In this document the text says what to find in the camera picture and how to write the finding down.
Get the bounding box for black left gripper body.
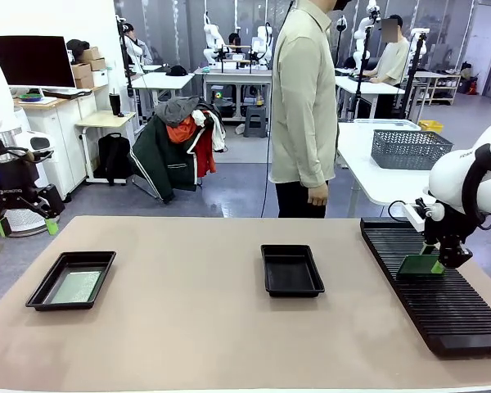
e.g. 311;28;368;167
0;156;41;206

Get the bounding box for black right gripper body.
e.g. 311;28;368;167
423;203;476;247

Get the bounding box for green circuit board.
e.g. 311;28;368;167
396;254;441;276
50;270;102;305

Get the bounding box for black ESD tray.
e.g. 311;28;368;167
25;251;117;312
260;244;326;299

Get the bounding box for person's right hand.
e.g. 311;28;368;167
306;183;329;207

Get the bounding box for black slotted board rack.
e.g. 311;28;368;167
359;216;491;358

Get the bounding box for white cabinet with wood top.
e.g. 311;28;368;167
11;88;99;201

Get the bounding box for black backpack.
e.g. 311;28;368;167
97;133;133;186

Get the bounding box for white side table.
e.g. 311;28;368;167
336;121;439;207

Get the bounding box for grey plastic basket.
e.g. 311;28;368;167
370;129;454;171

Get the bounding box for small wood-top desk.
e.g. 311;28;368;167
75;110;137;184

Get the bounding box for dark green jacket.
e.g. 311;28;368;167
128;115;201;205

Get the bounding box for black computer monitor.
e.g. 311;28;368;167
0;35;77;89

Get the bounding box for clear storage box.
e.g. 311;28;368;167
354;118;422;132

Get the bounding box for white shelf unit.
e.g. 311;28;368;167
427;73;462;106

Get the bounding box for orange garment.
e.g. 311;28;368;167
165;118;198;144

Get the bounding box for black bag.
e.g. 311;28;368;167
65;38;91;53

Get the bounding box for grey hoodie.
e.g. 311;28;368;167
154;96;201;128

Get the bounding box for black tripod stand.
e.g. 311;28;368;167
403;32;429;124

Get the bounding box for red garment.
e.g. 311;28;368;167
194;126;217;178

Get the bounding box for white office table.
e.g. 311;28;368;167
130;72;196;120
335;75;406;120

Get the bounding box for person in black cap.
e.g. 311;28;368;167
370;15;410;120

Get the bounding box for person wearing headset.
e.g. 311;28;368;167
122;23;153;66

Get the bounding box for white garment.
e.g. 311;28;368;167
191;109;227;152

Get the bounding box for person in beige shirt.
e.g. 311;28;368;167
268;0;353;219

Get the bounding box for grey stool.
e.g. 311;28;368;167
243;105;269;139

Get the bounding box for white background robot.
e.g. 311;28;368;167
203;11;228;66
354;0;381;62
251;22;275;66

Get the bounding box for white workbench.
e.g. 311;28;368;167
194;67;273;122

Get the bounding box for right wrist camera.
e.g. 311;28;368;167
400;197;445;233

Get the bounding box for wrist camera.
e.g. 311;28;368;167
24;130;57;163
400;197;445;233

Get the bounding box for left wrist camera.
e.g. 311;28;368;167
24;130;57;163

